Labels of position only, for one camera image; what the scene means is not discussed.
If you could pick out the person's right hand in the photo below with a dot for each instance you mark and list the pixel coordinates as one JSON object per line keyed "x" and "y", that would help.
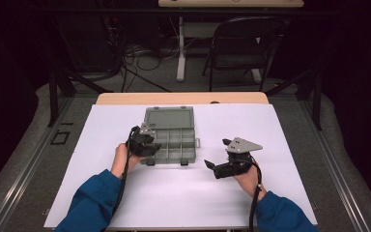
{"x": 246, "y": 180}

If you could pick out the black folding chair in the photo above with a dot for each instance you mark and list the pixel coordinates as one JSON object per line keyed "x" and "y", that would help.
{"x": 238, "y": 54}

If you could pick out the grey metal floor rail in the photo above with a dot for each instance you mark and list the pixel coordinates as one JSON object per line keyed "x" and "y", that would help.
{"x": 29, "y": 167}
{"x": 335, "y": 167}

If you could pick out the person's left hand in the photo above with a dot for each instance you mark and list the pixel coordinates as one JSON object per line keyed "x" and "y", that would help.
{"x": 119, "y": 159}

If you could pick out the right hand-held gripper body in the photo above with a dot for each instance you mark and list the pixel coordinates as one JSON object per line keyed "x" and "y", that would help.
{"x": 243, "y": 146}

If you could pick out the grey plastic compartment box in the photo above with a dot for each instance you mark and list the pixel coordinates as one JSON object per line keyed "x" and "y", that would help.
{"x": 174, "y": 121}

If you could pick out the black tape square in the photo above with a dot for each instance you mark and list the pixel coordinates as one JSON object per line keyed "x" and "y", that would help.
{"x": 52, "y": 138}

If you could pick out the white-legged desk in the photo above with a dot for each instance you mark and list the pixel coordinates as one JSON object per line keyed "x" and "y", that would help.
{"x": 181, "y": 48}

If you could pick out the white table sheet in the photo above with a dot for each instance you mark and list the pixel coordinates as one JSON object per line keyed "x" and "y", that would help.
{"x": 238, "y": 122}

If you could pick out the black metal stand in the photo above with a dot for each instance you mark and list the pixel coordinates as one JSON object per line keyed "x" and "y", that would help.
{"x": 317, "y": 100}
{"x": 53, "y": 96}

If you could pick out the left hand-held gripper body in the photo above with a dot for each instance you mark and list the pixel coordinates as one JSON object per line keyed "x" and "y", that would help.
{"x": 140, "y": 141}

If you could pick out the black tape strip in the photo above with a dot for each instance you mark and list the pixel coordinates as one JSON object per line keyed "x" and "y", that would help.
{"x": 67, "y": 123}

